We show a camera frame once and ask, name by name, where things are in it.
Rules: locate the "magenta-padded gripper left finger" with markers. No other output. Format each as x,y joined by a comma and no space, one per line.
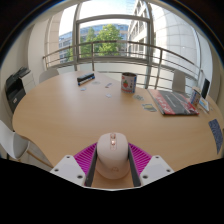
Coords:
69,166

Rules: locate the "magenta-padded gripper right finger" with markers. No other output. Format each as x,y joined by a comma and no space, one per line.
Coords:
156,166

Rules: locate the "pale pink computer mouse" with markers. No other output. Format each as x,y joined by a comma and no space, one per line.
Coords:
112,156

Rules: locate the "blue patterned mouse pad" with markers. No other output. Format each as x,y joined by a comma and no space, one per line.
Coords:
216,135

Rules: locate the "blue and yellow sticker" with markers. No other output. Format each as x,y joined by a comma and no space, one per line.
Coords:
149,107

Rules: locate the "white chair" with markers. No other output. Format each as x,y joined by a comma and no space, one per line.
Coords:
179,81
11,141
48,75

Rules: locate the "red magazine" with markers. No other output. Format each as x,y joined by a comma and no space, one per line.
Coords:
172,101

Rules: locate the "small pale sticker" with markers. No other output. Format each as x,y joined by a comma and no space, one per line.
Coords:
138,97

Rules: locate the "strawberry print tin can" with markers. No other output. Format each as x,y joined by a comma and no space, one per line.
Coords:
128,83

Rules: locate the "black cylindrical speaker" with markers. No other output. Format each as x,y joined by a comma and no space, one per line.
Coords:
205,88

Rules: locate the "metal balcony railing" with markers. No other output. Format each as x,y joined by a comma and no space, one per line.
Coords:
110,42

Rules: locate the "green tree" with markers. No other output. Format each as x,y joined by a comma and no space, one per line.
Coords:
106,40

